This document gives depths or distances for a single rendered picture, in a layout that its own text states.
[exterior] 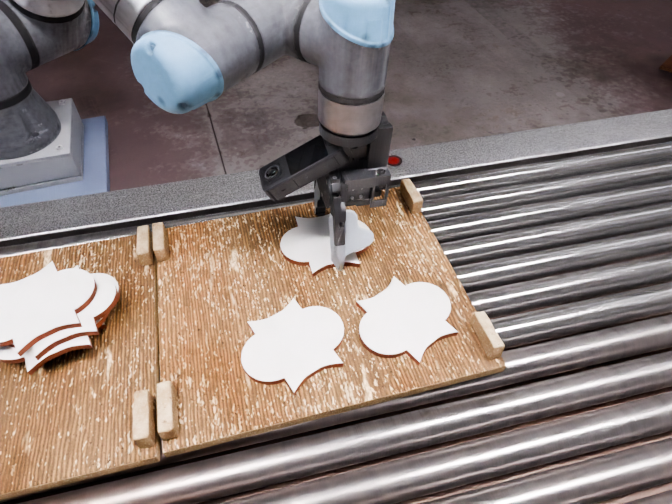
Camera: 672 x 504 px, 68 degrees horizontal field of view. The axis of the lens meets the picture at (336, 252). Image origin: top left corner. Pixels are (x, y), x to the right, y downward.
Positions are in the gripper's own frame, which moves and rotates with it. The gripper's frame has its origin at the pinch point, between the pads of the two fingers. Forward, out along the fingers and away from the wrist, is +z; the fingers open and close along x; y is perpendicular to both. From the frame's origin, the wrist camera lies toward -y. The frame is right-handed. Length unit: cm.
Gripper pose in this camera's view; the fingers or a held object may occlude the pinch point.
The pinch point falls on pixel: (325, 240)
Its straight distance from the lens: 73.6
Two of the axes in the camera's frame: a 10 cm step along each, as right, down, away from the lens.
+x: -2.6, -7.2, 6.5
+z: -0.5, 6.8, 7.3
